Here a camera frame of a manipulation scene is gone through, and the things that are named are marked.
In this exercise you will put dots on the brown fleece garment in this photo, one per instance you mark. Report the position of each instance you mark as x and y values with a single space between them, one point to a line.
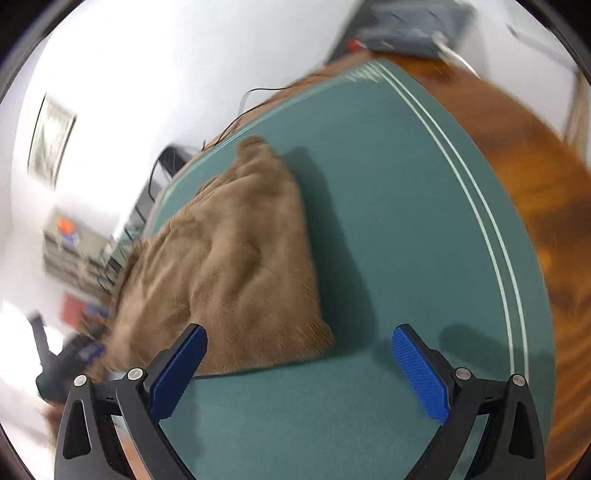
235 260

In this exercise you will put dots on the black metal chair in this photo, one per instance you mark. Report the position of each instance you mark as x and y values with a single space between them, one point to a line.
168 163

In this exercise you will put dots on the beige shelf cabinet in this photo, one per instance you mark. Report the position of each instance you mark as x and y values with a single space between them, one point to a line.
72 253

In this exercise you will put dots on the framed wall picture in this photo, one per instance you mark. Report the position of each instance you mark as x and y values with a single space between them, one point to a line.
52 130

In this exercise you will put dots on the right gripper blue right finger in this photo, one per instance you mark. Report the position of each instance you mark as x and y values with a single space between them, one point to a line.
430 375

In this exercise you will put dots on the red ball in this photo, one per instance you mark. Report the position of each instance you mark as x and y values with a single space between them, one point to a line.
354 45

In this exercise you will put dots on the green table mat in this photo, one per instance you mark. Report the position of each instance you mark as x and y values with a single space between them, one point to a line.
408 223

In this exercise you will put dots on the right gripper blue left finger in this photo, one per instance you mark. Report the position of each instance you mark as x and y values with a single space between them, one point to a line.
169 374

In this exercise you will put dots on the red chair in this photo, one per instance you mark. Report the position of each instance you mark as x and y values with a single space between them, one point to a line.
72 310

